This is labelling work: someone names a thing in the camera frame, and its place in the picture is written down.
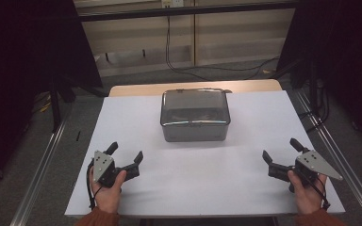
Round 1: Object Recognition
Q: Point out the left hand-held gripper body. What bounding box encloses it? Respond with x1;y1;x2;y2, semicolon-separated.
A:
89;150;128;189

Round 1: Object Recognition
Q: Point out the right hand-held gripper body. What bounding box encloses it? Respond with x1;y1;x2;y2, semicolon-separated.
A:
289;149;344;194

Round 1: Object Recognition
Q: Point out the person's left hand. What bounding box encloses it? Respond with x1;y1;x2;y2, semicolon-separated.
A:
89;169;128;215

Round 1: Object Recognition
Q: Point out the person's right hand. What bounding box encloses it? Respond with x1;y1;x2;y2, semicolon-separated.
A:
287;169;328;216

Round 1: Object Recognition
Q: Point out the light wooden table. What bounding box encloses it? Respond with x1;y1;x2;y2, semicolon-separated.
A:
107;78;284;98

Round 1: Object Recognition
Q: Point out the white board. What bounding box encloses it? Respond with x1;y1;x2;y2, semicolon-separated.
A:
64;89;346;218

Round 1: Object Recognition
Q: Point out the black metal stand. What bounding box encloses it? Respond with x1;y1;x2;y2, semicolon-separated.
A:
47;74;77;134

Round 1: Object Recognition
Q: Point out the dark curtain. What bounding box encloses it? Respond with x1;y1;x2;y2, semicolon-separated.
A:
275;0;362;153
0;0;104;196

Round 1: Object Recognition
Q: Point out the black horizontal bar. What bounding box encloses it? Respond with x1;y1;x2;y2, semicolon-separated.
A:
78;1;300;23

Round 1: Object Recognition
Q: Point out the left hand-held gripper black cable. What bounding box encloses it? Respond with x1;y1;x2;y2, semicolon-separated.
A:
86;159;106;210

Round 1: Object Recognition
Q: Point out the hand-held gripper black cable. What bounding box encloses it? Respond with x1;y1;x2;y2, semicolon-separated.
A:
298;170;332;211
86;159;106;210

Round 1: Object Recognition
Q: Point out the metal floor rail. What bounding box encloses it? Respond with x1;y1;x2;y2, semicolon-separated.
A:
294;89;362;226
8;117;69;226

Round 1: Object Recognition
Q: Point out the right hand-held gripper black cable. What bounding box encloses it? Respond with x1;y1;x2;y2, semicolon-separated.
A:
298;170;332;211

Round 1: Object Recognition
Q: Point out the bundle of black cables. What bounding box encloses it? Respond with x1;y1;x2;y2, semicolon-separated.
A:
297;77;332;134

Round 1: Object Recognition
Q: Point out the long black hanging cable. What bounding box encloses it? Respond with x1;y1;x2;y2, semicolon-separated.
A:
164;15;281;82

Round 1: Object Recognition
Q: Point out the white wall socket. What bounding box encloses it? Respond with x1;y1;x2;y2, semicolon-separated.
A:
161;0;185;9

